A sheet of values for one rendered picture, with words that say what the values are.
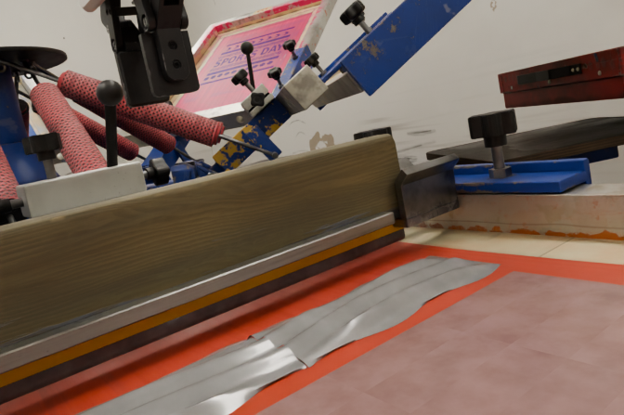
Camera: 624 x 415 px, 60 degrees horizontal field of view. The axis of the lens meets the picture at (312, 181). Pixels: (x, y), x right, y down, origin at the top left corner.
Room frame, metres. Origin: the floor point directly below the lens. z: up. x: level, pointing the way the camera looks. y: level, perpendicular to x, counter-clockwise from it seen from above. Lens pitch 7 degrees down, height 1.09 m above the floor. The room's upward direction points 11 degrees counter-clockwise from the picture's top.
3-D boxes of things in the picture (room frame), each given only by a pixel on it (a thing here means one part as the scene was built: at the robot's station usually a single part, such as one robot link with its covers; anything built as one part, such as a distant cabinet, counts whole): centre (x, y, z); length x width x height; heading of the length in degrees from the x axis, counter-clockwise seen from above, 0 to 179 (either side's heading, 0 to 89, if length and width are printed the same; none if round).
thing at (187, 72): (0.35, 0.07, 1.15); 0.03 x 0.03 x 0.07; 35
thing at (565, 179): (0.55, -0.12, 0.98); 0.30 x 0.05 x 0.07; 35
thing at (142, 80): (0.41, 0.11, 1.15); 0.03 x 0.03 x 0.07; 35
